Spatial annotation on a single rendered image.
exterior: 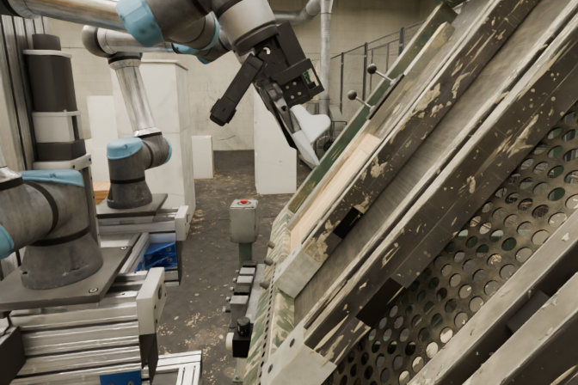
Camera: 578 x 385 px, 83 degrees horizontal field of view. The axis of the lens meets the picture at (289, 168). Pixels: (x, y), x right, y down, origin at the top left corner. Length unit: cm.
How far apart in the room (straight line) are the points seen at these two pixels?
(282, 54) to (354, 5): 953
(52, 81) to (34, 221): 43
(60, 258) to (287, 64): 60
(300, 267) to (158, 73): 270
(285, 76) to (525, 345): 39
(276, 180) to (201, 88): 484
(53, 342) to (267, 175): 420
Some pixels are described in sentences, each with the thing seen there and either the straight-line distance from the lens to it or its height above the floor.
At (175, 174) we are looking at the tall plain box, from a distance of 339.
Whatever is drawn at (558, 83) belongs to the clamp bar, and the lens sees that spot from 58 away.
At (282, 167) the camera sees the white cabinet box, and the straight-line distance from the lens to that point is 490.
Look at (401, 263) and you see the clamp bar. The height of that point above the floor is 117.
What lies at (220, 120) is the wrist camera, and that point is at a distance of 50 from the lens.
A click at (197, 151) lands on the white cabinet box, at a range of 602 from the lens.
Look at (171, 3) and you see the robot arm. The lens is 52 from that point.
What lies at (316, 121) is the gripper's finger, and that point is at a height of 138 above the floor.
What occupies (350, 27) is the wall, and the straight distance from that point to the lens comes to 988.
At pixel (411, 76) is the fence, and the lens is 130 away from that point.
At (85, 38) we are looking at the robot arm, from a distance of 134.
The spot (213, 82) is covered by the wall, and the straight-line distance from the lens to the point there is 916.
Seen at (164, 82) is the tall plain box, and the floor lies 156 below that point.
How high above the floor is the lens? 141
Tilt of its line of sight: 12 degrees down
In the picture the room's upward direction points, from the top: straight up
